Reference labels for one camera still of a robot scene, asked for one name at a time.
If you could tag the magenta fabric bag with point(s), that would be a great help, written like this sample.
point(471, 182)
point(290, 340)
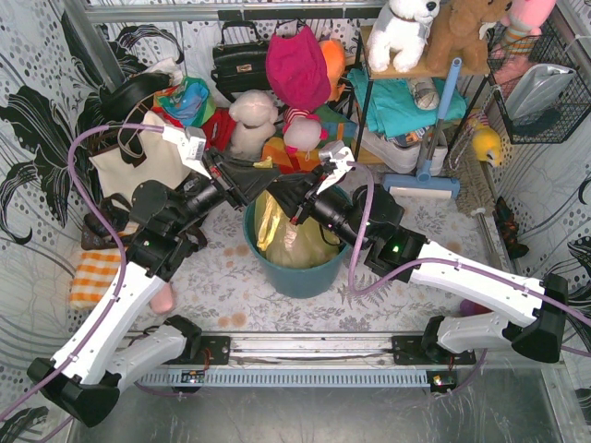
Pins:
point(297, 71)

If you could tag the teal folded cloth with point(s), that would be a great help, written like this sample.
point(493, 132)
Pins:
point(392, 111)

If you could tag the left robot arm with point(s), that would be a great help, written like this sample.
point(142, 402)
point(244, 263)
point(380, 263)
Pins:
point(86, 377)

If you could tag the yellow translucent trash bag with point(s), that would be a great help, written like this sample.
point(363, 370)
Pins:
point(301, 246)

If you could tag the pink plush doll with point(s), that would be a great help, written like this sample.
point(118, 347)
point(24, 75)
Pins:
point(302, 131)

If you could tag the pink glasses case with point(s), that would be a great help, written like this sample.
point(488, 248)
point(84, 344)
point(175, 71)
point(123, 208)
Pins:
point(164, 301)

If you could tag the grey patterned pouch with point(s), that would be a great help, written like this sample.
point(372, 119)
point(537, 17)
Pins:
point(424, 93)

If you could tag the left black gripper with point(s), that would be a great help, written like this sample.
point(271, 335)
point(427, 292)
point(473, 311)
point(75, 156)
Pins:
point(226, 180)

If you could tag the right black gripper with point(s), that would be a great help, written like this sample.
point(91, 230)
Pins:
point(307, 206)

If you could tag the red folded cloth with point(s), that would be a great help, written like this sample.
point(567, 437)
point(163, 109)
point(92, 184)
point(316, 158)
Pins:
point(218, 129)

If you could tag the teal plastic trash bin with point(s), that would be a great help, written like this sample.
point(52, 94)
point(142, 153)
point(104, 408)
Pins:
point(295, 283)

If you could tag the orange plush toy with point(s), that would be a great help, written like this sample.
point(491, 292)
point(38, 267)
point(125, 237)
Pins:
point(334, 56)

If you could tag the silver foil pouch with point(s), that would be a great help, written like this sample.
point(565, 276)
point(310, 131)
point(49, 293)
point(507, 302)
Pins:
point(538, 88)

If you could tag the pink plush toy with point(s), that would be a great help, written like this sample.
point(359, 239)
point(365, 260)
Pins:
point(523, 23)

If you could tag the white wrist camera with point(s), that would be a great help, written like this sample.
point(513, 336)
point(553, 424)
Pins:
point(191, 144)
point(335, 158)

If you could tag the brown plush bear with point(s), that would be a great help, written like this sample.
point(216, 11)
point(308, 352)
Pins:
point(459, 29)

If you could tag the blue floor sweeper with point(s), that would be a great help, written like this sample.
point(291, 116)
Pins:
point(424, 184)

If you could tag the brown patterned bag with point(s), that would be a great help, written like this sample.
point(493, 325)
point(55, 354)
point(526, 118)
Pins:
point(115, 209)

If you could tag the metal base rail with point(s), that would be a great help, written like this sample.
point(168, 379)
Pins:
point(322, 360)

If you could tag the beige chenille mop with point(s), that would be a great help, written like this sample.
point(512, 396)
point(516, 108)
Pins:
point(475, 198)

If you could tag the white plush dog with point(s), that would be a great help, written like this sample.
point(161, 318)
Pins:
point(400, 34)

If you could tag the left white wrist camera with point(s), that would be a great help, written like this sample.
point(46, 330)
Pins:
point(191, 144)

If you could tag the rainbow striped folded cloth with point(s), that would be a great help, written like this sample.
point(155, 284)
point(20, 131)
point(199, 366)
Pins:
point(338, 127)

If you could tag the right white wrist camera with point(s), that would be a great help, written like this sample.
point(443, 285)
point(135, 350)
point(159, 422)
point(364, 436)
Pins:
point(335, 158)

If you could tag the yellow plush duck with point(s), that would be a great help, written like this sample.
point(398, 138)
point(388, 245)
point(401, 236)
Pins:
point(486, 142)

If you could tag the black wire basket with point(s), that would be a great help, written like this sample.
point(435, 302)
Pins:
point(556, 123)

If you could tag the orange checked towel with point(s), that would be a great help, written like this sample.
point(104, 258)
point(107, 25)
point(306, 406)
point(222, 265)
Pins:
point(94, 274)

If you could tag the dark patterned cloth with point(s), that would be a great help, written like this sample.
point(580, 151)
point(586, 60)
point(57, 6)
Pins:
point(508, 228)

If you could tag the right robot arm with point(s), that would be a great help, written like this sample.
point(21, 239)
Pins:
point(527, 315)

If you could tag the cream plush sheep toy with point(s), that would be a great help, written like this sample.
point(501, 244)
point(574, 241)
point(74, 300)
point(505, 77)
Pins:
point(255, 116)

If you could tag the black leather handbag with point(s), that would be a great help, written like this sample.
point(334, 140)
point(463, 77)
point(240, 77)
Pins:
point(240, 67)

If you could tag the colourful printed cloth bag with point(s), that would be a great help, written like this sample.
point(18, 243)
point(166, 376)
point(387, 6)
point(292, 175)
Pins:
point(188, 104)

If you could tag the wooden metal shelf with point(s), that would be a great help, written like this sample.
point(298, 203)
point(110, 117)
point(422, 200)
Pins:
point(359, 102)

